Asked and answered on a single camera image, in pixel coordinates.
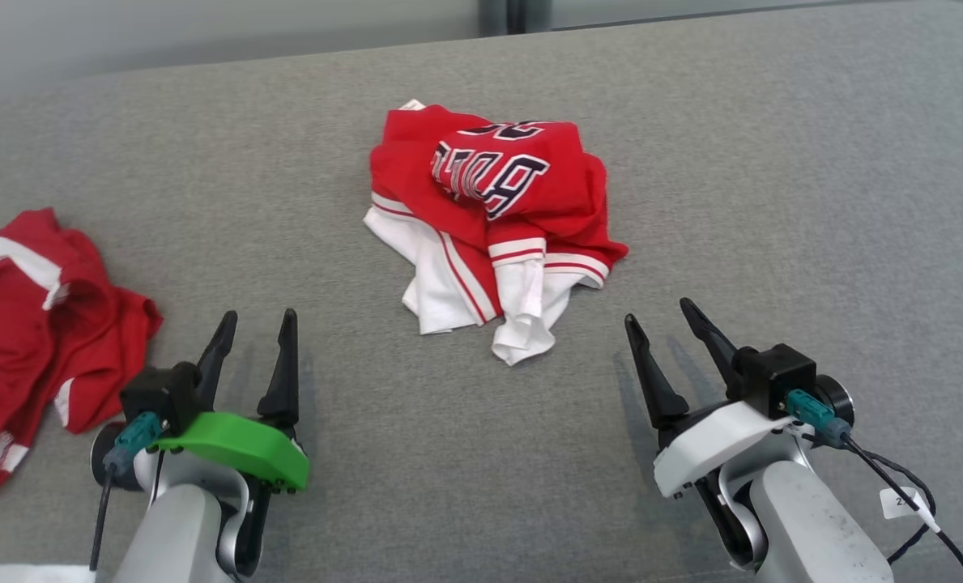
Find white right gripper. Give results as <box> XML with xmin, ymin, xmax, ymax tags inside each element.
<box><xmin>624</xmin><ymin>297</ymin><xmax>798</xmax><ymax>565</ymax></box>

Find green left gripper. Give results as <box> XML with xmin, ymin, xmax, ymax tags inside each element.
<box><xmin>156</xmin><ymin>309</ymin><xmax>311</xmax><ymax>568</ymax></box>

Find red shorts with white stripe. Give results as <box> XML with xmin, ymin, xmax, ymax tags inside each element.
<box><xmin>0</xmin><ymin>208</ymin><xmax>164</xmax><ymax>497</ymax></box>

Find red white baseball jersey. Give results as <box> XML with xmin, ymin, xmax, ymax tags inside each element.
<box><xmin>363</xmin><ymin>100</ymin><xmax>630</xmax><ymax>367</ymax></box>

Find teal right cable connector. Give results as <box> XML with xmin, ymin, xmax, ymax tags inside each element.
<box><xmin>784</xmin><ymin>389</ymin><xmax>852</xmax><ymax>448</ymax></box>

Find teal cable connector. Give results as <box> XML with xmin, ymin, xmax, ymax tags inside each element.
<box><xmin>784</xmin><ymin>389</ymin><xmax>852</xmax><ymax>448</ymax></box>
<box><xmin>104</xmin><ymin>411</ymin><xmax>163</xmax><ymax>475</ymax></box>

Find teal left cable connector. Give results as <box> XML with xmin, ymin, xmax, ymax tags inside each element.
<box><xmin>104</xmin><ymin>411</ymin><xmax>163</xmax><ymax>475</ymax></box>

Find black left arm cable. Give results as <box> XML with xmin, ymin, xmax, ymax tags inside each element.
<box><xmin>88</xmin><ymin>466</ymin><xmax>119</xmax><ymax>572</ymax></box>

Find white right cable label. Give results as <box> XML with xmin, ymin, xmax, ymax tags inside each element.
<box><xmin>880</xmin><ymin>486</ymin><xmax>942</xmax><ymax>534</ymax></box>

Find grey metal post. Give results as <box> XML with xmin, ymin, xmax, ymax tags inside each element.
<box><xmin>479</xmin><ymin>0</ymin><xmax>554</xmax><ymax>38</ymax></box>

